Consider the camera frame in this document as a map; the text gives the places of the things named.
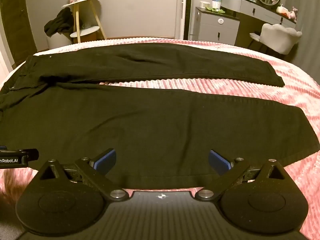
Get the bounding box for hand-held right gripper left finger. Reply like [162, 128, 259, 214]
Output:
[37, 148, 129, 202]

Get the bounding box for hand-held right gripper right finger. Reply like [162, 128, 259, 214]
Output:
[195, 149, 288, 202]

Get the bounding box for black pants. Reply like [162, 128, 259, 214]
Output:
[0, 42, 320, 189]

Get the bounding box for pink ribbed blanket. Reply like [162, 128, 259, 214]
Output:
[0, 37, 320, 240]

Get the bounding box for white round stool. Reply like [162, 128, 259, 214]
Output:
[46, 32, 73, 50]

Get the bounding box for grey drawer cabinet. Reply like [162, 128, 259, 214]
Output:
[195, 6, 240, 47]

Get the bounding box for tiered side table yellow legs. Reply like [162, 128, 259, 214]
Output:
[61, 0, 107, 43]

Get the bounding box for brown door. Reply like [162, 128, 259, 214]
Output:
[0, 0, 38, 67]

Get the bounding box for dark clothes pile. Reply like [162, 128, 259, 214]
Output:
[44, 7, 75, 37]

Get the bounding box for grey vanity dresser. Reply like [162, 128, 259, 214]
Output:
[221, 0, 297, 48]

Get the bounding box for white tower air conditioner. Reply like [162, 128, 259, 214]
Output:
[179, 0, 193, 40]

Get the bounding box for red and white packet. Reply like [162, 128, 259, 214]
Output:
[276, 4, 292, 14]

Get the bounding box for pink plush toy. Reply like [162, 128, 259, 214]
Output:
[287, 7, 299, 20]

